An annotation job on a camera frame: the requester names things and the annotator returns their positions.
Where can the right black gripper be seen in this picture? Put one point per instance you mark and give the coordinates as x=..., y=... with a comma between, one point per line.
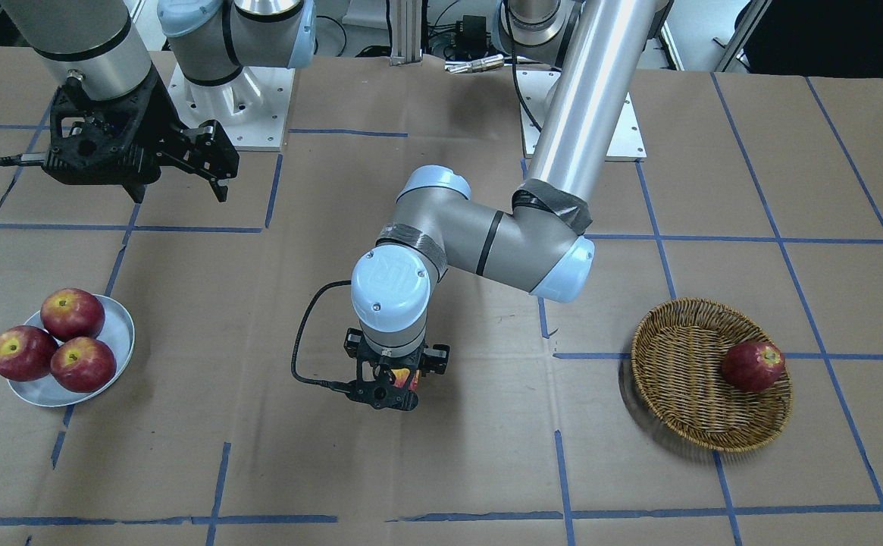
x=154, y=121

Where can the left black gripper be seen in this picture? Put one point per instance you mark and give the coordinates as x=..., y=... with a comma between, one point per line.
x=436, y=358

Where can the yellow-red apple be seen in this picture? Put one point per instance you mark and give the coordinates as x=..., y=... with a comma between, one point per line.
x=404, y=378

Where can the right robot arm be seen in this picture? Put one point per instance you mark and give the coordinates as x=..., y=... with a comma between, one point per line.
x=98, y=43

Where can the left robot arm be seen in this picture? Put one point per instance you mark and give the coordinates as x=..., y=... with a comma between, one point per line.
x=537, y=242

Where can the plate apple back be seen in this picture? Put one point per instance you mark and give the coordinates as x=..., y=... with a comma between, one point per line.
x=70, y=313
x=26, y=352

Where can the plate apple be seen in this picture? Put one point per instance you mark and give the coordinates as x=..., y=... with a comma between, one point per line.
x=83, y=365
x=70, y=313
x=26, y=352

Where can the plate apple front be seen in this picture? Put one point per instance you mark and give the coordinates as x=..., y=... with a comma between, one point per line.
x=83, y=365

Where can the woven wicker basket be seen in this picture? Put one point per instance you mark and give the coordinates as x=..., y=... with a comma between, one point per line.
x=677, y=351

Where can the dark red basket apple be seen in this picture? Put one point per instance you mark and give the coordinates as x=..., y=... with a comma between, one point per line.
x=753, y=366

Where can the black power adapter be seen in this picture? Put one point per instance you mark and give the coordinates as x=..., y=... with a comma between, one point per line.
x=471, y=32

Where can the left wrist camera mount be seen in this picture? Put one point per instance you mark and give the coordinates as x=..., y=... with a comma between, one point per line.
x=377, y=393

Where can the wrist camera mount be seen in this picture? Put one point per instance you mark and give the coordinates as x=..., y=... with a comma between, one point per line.
x=99, y=142
x=377, y=393

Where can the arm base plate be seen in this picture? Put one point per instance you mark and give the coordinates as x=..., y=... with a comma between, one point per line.
x=253, y=108
x=538, y=89

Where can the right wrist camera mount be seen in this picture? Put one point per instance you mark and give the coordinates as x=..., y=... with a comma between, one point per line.
x=99, y=142

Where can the aluminium frame post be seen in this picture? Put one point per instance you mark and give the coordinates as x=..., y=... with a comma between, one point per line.
x=405, y=26

